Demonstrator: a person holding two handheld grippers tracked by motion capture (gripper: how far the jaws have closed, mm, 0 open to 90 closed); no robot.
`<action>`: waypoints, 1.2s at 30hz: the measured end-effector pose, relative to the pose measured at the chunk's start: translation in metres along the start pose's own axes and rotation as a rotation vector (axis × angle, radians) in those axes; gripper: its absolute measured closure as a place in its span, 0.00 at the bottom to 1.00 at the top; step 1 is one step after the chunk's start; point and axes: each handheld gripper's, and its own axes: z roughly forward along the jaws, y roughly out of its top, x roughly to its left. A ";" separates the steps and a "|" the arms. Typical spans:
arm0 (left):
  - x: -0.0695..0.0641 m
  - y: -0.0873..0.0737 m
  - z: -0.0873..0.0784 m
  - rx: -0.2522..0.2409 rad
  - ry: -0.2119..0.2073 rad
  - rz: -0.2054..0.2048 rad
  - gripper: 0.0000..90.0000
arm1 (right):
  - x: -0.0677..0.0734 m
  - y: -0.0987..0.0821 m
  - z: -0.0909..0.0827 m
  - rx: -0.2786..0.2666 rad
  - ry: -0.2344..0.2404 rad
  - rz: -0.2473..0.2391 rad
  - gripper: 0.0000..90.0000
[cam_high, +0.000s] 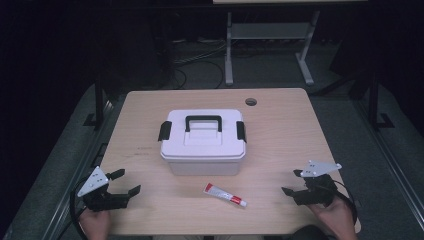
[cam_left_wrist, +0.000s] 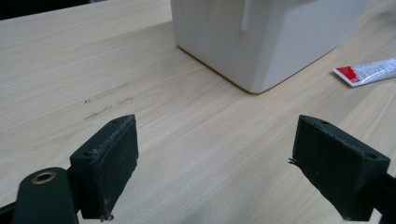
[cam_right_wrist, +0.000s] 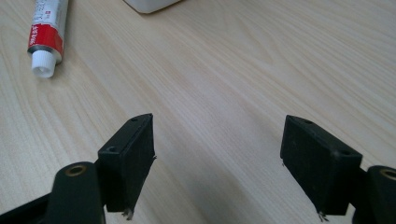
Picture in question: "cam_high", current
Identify aluminium floor rail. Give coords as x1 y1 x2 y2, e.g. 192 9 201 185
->
41 99 116 240
353 99 424 231

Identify dark rounded object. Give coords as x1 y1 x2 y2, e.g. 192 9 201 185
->
292 225 332 240

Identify white lid with black handle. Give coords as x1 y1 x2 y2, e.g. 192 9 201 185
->
157 109 248 164

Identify white plastic storage box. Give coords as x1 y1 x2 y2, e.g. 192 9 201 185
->
165 156 243 177

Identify black metal post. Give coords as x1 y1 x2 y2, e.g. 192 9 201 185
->
366 71 396 132
83 74 107 130

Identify bundle of floor cables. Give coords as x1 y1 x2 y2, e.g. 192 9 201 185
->
171 38 228 90

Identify grey metal stand frame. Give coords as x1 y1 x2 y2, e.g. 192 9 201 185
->
224 10 322 87

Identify white and red tube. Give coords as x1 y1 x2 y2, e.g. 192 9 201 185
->
203 182 249 208

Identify person's right hand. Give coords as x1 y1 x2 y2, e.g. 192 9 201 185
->
306 195 358 240

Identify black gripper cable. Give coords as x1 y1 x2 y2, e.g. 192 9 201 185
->
69 178 90 240
333 179 359 234

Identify black table bracket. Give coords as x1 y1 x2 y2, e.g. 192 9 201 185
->
91 143 109 168

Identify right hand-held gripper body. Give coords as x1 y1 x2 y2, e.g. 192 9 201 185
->
293 159 343 208

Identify person's left hand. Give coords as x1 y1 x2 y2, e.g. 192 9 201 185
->
78 208 112 240

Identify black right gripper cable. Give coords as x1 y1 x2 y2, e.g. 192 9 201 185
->
333 179 359 234

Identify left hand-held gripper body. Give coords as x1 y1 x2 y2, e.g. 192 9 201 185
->
77 165 130 212

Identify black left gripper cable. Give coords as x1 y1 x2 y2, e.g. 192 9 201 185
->
69 178 90 240

